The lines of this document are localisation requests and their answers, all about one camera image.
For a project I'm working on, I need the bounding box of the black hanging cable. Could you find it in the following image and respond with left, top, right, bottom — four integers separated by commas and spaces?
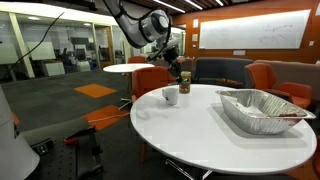
0, 10, 68, 82

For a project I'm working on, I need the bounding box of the glass jar with yellow label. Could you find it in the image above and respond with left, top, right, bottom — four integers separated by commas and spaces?
178, 70, 193, 95

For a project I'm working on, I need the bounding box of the small red item in tray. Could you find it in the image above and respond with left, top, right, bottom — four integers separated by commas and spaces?
277, 112, 300, 119

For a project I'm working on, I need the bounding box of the orange clamp handle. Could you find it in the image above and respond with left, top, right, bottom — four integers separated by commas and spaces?
63, 136, 81, 146

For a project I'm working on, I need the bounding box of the wall whiteboard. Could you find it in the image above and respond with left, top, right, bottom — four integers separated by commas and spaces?
198, 8, 312, 51

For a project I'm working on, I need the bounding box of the orange chair with wooden legs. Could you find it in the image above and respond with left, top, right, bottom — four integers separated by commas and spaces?
131, 65, 177, 104

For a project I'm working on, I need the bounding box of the black power outlet box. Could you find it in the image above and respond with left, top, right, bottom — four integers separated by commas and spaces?
32, 139, 55, 157

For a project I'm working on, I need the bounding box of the aluminium foil tray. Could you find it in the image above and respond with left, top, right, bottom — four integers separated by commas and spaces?
215, 88, 317, 136

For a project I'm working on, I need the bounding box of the small round white table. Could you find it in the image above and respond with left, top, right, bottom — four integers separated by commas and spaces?
102, 62, 156, 111

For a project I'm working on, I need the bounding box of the red chair edge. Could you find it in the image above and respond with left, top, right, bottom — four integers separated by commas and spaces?
311, 135, 320, 180

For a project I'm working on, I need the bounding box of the orange chair backrest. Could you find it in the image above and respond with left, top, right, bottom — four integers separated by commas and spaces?
127, 55, 148, 65

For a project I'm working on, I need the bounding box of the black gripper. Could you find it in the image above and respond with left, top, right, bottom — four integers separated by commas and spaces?
163, 47, 184, 84

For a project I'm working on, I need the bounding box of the white cone shaped cover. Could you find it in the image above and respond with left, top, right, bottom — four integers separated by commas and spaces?
0, 84, 41, 180

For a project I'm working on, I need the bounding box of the white mug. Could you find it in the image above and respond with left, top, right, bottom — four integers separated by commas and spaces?
161, 87, 180, 107

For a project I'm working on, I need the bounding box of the wooden door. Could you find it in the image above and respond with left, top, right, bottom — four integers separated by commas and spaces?
94, 25, 115, 70

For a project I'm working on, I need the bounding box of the white wall plate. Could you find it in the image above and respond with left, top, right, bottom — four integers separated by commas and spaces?
232, 49, 247, 57

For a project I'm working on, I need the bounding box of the metal table base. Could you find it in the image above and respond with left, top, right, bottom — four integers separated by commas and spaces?
164, 157, 215, 180

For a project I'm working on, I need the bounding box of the white floor cable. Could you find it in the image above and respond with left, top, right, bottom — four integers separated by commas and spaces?
86, 111, 131, 124

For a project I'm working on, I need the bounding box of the beige sofa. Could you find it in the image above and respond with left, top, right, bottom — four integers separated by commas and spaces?
254, 59, 320, 95

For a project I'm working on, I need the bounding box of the black breadboard cart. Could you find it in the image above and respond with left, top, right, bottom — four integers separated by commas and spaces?
19, 117, 105, 180

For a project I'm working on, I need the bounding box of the grey sofa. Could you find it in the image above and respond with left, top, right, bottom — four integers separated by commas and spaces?
193, 56, 255, 89

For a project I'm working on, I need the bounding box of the orange armchair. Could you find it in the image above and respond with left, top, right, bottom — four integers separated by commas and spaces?
243, 62, 314, 111

